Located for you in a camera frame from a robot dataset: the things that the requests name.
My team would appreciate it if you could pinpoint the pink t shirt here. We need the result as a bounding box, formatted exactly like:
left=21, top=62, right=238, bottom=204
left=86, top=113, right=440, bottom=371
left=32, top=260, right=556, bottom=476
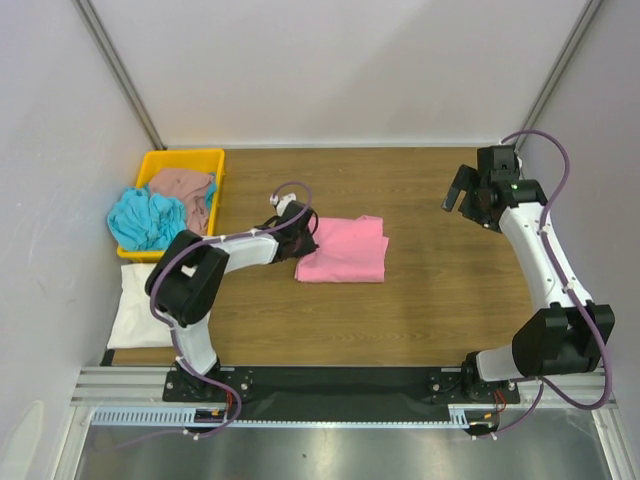
left=294, top=215, right=389, bottom=283

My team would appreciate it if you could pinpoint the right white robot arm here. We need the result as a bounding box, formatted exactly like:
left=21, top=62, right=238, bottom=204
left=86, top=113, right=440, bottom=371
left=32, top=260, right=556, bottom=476
left=442, top=144, right=615, bottom=402

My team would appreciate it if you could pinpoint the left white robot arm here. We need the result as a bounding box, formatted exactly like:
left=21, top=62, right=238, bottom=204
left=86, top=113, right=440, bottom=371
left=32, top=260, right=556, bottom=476
left=144, top=198, right=319, bottom=402

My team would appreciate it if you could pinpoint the yellow plastic bin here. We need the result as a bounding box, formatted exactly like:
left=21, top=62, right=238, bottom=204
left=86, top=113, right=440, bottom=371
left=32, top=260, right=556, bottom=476
left=116, top=149, right=225, bottom=262

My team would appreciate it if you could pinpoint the mauve t shirt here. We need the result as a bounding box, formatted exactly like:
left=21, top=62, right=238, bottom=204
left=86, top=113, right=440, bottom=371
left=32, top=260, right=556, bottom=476
left=149, top=168, right=217, bottom=234

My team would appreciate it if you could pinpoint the turquoise t shirt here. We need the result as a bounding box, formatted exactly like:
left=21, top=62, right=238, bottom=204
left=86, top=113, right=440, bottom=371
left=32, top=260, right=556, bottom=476
left=107, top=181, right=189, bottom=252

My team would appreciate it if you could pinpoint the folded white t shirt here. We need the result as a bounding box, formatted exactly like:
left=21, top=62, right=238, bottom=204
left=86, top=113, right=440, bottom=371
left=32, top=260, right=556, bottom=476
left=107, top=263, right=172, bottom=350

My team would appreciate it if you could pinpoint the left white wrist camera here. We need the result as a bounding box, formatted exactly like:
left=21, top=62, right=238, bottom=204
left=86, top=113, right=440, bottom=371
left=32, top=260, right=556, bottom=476
left=269, top=193, right=297, bottom=215

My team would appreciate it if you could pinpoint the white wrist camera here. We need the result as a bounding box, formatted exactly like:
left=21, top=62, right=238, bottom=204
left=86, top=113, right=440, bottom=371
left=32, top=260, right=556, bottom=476
left=514, top=150, right=524, bottom=174
left=269, top=193, right=297, bottom=215

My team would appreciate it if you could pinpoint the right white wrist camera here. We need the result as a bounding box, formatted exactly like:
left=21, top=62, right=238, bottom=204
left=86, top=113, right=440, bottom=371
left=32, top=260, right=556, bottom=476
left=514, top=150, right=524, bottom=174

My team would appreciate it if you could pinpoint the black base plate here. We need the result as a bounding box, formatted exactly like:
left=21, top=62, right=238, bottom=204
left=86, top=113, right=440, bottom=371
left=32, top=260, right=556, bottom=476
left=164, top=364, right=524, bottom=422

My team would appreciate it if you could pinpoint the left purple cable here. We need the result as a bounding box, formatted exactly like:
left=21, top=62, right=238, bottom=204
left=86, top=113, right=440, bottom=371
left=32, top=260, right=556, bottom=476
left=112, top=181, right=319, bottom=447

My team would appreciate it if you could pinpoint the purple cable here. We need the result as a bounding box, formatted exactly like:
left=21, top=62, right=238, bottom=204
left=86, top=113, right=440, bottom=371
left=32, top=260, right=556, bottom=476
left=112, top=181, right=319, bottom=447
left=469, top=129, right=616, bottom=441

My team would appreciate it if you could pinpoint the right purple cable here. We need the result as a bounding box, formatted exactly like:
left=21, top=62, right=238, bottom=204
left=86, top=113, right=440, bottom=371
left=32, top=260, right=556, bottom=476
left=469, top=129, right=616, bottom=441

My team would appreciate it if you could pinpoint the grey slotted cable duct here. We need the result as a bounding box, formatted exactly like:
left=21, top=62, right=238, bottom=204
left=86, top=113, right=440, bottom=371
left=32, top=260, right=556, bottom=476
left=91, top=404, right=496, bottom=429

